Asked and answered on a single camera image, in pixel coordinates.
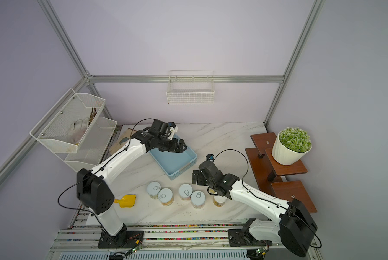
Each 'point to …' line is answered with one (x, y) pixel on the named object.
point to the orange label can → (166, 197)
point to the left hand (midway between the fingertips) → (178, 148)
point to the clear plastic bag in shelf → (78, 128)
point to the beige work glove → (122, 141)
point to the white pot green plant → (291, 145)
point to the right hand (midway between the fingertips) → (201, 177)
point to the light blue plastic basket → (174, 164)
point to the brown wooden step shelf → (271, 176)
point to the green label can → (153, 189)
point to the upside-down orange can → (219, 201)
